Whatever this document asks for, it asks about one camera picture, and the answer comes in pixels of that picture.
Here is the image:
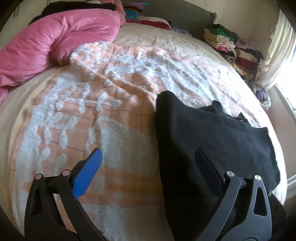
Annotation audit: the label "black garment with orange cuffs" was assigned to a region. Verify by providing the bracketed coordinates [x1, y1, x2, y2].
[155, 91, 280, 240]

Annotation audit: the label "pile of folded clothes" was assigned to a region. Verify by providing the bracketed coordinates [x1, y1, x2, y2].
[204, 24, 264, 81]

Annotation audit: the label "striped clothes by headboard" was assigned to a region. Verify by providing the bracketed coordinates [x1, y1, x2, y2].
[122, 1, 172, 31]

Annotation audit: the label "plastic bag with purple cloth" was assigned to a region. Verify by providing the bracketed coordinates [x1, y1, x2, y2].
[245, 80, 271, 111]

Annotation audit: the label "peach white floral bedspread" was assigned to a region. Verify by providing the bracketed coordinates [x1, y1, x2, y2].
[8, 24, 287, 240]

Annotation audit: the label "cream curtain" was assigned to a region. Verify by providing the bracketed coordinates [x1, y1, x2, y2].
[255, 11, 295, 90]

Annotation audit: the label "pink duvet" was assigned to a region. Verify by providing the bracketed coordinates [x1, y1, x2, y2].
[1, 1, 125, 101]

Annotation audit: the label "grey headboard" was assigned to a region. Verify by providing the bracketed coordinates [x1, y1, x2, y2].
[122, 0, 217, 40]

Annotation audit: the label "black cloth on duvet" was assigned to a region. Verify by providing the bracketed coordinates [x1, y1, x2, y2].
[29, 1, 116, 25]

